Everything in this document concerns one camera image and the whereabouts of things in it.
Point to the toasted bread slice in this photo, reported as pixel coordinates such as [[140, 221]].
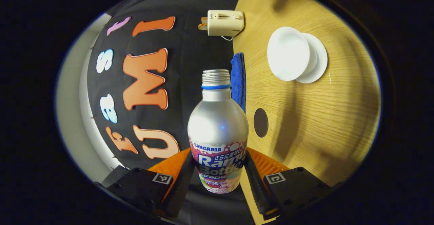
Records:
[[204, 19], [202, 27]]

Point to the dark brown round coaster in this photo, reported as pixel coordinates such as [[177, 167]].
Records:
[[261, 122]]

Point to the blue towel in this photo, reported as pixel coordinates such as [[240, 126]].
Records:
[[238, 79]]

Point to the white saucer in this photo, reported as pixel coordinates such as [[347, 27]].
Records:
[[320, 62]]

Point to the silver water bottle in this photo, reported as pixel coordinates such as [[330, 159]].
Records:
[[217, 123]]

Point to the black backdrop cloth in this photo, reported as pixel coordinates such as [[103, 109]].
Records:
[[190, 55]]

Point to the white toaster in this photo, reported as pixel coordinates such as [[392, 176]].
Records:
[[225, 23]]

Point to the white teacup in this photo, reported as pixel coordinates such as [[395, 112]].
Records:
[[288, 53]]

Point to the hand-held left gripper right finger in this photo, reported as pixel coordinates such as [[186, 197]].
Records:
[[257, 187]]

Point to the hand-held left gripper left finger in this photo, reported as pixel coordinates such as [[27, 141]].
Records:
[[181, 184]]

